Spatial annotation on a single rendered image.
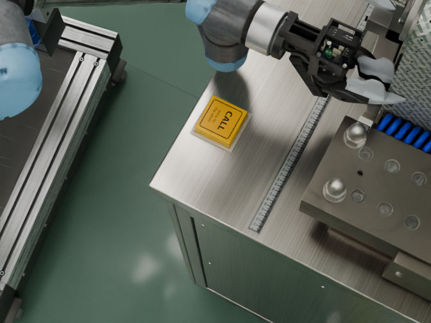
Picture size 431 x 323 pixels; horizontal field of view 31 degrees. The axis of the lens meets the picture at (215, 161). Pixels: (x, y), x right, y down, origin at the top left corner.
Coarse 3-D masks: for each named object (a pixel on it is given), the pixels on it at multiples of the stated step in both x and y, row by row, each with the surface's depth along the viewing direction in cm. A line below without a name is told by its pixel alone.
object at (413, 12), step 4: (416, 0) 101; (420, 0) 101; (416, 4) 101; (420, 4) 101; (412, 8) 102; (416, 8) 101; (412, 12) 102; (416, 12) 102; (408, 16) 102; (412, 16) 102; (408, 20) 103; (412, 20) 102; (404, 24) 103; (408, 24) 103; (404, 28) 104; (408, 28) 103; (404, 32) 104; (400, 36) 106; (404, 36) 105; (404, 40) 106
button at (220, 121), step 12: (216, 108) 138; (228, 108) 138; (240, 108) 138; (204, 120) 137; (216, 120) 137; (228, 120) 137; (240, 120) 137; (204, 132) 136; (216, 132) 136; (228, 132) 136; (228, 144) 136
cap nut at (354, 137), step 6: (354, 126) 120; (360, 126) 120; (348, 132) 121; (354, 132) 120; (360, 132) 120; (348, 138) 121; (354, 138) 121; (360, 138) 120; (348, 144) 123; (354, 144) 122; (360, 144) 123
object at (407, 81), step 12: (408, 60) 109; (396, 72) 113; (408, 72) 112; (420, 72) 110; (396, 84) 116; (408, 84) 114; (420, 84) 113; (408, 96) 118; (420, 96) 116; (384, 108) 125; (396, 108) 123; (408, 108) 121; (420, 108) 119; (408, 120) 125; (420, 120) 123
